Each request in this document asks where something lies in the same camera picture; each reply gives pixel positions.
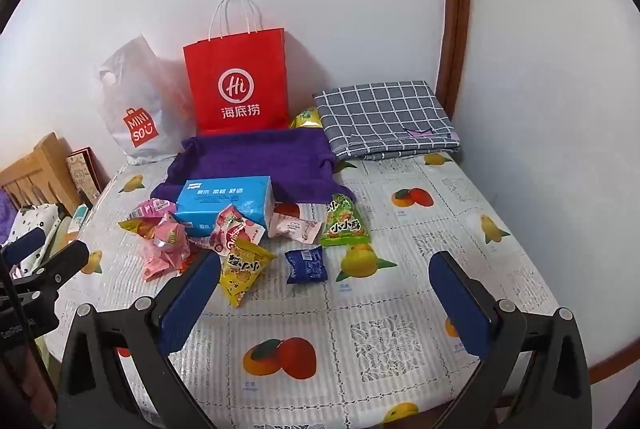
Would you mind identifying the pink candy packet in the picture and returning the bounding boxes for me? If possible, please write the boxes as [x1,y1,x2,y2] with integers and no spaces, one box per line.
[140,214,191,282]

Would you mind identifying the pink toy story candy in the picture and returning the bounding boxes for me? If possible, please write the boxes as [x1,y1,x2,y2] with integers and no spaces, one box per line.
[128,198,176,220]

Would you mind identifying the white red strawberry packet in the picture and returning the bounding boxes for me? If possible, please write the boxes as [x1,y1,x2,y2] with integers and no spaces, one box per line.
[209,205,266,257]

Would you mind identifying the yellow triangular snack packet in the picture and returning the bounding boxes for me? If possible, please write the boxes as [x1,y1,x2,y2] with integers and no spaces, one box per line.
[219,238,277,308]

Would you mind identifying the pale pink snack packet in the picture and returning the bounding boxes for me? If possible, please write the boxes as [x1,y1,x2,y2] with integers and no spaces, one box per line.
[268,212,322,245]

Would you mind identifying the blue snack packet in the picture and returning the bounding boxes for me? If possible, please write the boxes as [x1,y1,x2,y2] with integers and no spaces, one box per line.
[285,246,328,285]

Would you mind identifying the green snack packet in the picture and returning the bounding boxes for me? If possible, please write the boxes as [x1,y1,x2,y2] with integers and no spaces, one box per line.
[320,194,371,247]

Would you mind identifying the pink yellow snack packet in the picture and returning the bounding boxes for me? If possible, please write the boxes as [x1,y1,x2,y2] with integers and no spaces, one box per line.
[118,218,157,239]

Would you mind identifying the red snack packet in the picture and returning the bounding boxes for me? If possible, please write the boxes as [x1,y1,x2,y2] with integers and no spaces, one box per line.
[178,237,210,274]

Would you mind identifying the purple plush item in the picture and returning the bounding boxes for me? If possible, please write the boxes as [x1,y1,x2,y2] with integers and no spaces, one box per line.
[0,190,17,244]

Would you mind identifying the white dotted pouch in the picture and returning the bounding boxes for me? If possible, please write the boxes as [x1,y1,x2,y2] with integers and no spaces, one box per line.
[6,204,61,279]

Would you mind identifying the wooden chair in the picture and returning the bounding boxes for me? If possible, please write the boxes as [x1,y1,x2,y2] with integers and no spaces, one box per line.
[0,132,81,215]

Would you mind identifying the brown patterned box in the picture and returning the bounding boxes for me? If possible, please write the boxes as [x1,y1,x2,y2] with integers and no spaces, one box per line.
[65,146,110,207]

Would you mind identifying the blue tissue pack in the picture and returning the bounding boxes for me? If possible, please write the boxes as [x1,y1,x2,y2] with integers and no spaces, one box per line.
[174,176,274,237]

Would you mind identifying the white Miniso plastic bag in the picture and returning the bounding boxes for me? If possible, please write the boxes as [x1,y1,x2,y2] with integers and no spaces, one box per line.
[94,35,196,165]

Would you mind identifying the fruit print tablecloth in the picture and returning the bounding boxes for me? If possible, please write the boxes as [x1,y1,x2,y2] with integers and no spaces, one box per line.
[44,150,561,429]

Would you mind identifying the red paper shopping bag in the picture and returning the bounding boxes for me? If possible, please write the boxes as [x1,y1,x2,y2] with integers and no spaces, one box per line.
[183,0,290,136]

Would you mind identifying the purple towel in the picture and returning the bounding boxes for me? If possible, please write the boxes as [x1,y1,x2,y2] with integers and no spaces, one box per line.
[151,128,356,204]

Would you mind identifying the yellow bag behind towel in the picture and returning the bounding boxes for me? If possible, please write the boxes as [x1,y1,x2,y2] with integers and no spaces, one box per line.
[290,108,322,129]

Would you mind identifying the grey checked folded cloth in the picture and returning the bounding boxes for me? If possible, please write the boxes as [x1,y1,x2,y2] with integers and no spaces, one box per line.
[314,80,460,160]

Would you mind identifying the brown wooden door frame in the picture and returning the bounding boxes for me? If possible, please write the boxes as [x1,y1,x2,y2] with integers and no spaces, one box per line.
[435,0,471,118]

